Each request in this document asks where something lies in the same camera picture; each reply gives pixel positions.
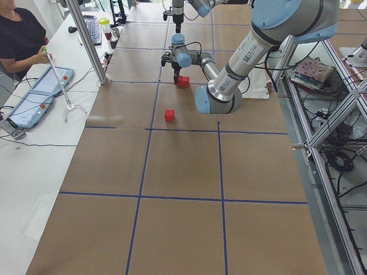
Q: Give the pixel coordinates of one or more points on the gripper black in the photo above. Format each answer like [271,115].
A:
[175,65]
[178,18]

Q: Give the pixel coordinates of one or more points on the red block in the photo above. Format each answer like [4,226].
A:
[169,115]
[183,81]

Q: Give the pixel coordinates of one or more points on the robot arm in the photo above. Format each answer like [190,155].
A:
[202,7]
[272,22]

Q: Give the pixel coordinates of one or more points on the metal cup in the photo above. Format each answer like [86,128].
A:
[115,32]

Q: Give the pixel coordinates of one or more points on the yellow lid cup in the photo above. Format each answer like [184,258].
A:
[105,25]

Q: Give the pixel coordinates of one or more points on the black keyboard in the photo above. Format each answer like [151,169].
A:
[94,30]

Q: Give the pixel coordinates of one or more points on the computer mouse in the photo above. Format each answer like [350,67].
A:
[72,29]

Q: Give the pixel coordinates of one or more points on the reacher grabber stick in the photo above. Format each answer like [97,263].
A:
[70,107]

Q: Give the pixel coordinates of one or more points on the teach pendant far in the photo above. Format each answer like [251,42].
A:
[47,83]

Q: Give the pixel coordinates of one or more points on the teach pendant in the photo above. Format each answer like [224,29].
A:
[47,83]
[31,108]

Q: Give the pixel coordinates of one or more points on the stack of books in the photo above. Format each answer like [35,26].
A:
[311,73]

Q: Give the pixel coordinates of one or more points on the teach pendant near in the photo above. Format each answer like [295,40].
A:
[31,108]

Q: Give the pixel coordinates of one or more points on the person in black shirt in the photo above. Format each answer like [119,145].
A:
[22,39]

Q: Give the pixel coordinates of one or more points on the aluminium frame post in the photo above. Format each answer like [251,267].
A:
[77,16]

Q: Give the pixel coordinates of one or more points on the white pedestal column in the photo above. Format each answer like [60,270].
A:
[255,85]

